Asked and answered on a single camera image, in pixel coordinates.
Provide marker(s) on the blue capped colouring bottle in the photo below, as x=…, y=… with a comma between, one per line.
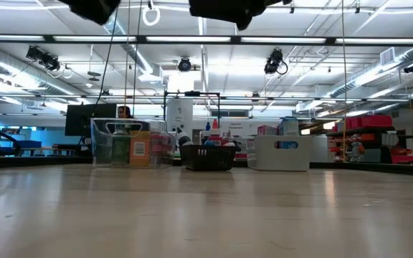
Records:
x=208, y=126

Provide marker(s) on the red bottle white collar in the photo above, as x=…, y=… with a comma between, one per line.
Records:
x=215, y=130

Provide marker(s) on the black ceiling mounted device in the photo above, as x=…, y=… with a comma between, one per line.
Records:
x=45, y=59
x=274, y=62

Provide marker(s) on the person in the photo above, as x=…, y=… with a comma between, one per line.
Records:
x=124, y=112

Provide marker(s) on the black monitor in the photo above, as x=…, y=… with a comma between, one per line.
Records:
x=81, y=120

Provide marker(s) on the clear plastic bin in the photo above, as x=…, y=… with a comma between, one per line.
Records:
x=100, y=154

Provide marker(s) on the black plastic basket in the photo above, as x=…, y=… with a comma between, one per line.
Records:
x=208, y=157

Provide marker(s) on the translucent white plastic bin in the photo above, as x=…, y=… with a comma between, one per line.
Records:
x=282, y=157

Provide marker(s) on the red storage bins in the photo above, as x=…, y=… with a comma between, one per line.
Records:
x=405, y=157
x=371, y=121

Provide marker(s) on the black shelving unit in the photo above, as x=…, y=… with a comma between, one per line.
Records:
x=371, y=143

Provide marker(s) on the black ceiling camera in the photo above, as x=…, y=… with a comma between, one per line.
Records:
x=184, y=65
x=412, y=68

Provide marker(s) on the black metal frame stand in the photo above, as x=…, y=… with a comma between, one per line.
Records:
x=192, y=94

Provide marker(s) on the white wall panel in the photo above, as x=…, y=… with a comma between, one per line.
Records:
x=179, y=118

